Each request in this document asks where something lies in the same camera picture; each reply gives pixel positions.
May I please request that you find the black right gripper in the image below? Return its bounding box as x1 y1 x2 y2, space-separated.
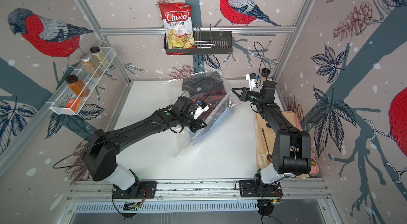
232 87 265 105

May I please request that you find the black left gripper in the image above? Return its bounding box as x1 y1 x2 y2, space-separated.
178 112 209 133

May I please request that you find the grey pinstriped shirt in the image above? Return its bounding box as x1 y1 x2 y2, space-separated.
182 71 225 96

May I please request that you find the red black plaid shirt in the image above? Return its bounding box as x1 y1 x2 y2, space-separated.
190 90 226 120

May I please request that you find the clear plastic vacuum bag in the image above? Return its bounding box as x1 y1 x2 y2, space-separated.
168 70 240 156

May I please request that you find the light blue cloth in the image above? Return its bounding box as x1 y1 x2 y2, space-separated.
191 106 236 145

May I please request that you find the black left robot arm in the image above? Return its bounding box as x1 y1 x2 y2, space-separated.
82 96 208 197

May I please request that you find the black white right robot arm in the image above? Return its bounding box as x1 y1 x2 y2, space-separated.
232 80 312 185

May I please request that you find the beige folded cloth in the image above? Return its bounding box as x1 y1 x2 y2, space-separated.
254 111 318 179

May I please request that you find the red Chuba cassava chips bag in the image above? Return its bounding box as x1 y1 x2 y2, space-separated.
159 3 195 50

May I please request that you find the pepper grinder black cap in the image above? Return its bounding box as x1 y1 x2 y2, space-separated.
261 68 271 78

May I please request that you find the wooden chopstick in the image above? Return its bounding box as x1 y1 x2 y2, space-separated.
261 128 272 163

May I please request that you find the pink tray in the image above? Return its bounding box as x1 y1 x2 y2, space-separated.
282 111 320 177

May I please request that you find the spice jar black lid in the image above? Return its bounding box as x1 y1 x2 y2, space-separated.
90 46 109 68

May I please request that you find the orange sauce jar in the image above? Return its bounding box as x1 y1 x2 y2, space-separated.
65 74 89 97

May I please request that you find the small orange box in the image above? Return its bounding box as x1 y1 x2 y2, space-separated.
65 98 82 112

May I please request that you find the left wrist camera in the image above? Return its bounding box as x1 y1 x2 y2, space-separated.
194 101 209 120

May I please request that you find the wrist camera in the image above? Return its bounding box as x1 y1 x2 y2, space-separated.
194 101 209 120
245 73 258 90

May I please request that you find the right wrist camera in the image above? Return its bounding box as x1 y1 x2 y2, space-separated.
245 73 258 90

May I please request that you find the black wire wall basket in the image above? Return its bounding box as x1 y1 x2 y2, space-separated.
163 27 233 55

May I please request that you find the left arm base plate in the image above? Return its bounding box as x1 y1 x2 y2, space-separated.
112 181 158 199

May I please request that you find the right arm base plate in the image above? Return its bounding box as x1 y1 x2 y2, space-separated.
236 180 283 197

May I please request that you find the clear acrylic wall shelf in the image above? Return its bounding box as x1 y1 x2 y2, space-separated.
50 47 116 115

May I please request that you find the aluminium mounting rail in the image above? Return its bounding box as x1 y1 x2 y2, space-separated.
65 178 331 202

